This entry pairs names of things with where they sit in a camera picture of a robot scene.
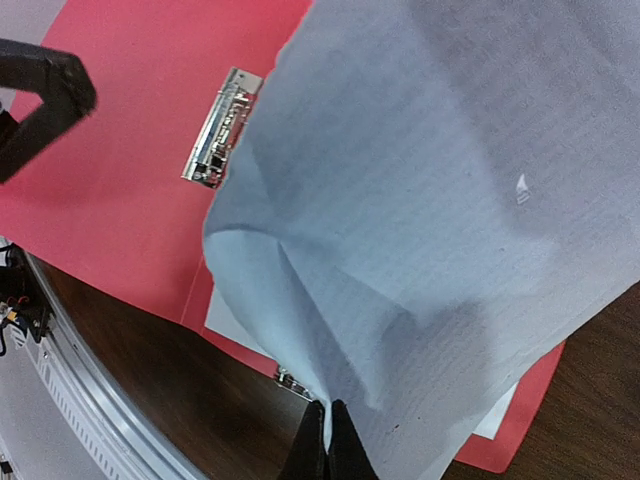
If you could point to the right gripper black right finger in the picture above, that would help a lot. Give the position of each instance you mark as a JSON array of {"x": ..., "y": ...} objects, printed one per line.
[{"x": 346, "y": 459}]

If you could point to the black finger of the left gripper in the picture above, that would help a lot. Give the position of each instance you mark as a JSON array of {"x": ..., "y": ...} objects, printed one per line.
[{"x": 66, "y": 92}]

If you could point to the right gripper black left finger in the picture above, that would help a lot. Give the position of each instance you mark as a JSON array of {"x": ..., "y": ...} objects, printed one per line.
[{"x": 306, "y": 458}]

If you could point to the metal bottom folder clip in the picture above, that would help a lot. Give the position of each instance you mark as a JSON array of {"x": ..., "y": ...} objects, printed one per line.
[{"x": 285, "y": 380}]

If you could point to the red file folder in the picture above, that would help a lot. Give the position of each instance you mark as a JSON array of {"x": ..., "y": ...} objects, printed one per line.
[{"x": 107, "y": 202}]

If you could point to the large white paper sheet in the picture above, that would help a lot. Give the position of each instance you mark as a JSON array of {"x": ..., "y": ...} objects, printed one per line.
[{"x": 221, "y": 321}]

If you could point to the small white paper sheet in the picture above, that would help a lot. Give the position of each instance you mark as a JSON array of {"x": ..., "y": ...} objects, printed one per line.
[{"x": 428, "y": 197}]

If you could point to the metal spine folder clip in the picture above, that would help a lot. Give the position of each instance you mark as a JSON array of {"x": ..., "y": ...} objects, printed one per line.
[{"x": 208, "y": 161}]

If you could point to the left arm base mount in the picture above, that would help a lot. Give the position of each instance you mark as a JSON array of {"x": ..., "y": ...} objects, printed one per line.
[{"x": 25, "y": 310}]

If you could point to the aluminium front rail frame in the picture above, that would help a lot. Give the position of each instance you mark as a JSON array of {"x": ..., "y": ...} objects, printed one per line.
[{"x": 64, "y": 417}]

